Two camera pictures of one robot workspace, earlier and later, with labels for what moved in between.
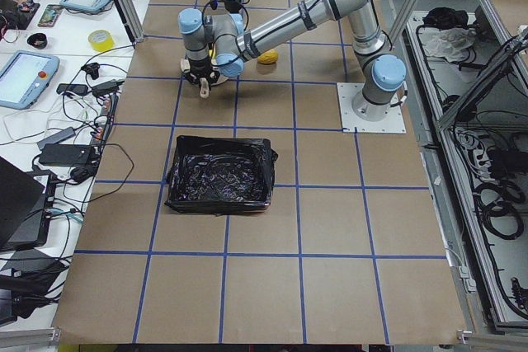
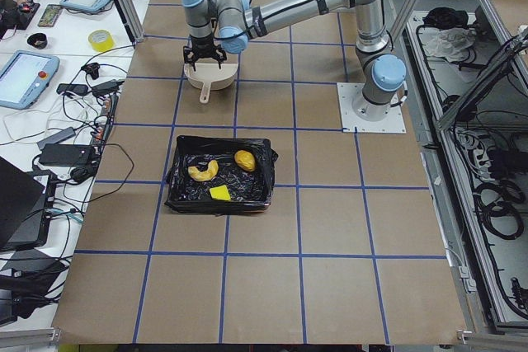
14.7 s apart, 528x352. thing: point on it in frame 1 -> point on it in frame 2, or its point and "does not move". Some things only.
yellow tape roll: (101, 40) does not move
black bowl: (38, 39) does not move
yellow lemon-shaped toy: (268, 57) -> (245, 159)
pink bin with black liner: (219, 175) does not move
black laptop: (26, 203) does not move
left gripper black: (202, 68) -> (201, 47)
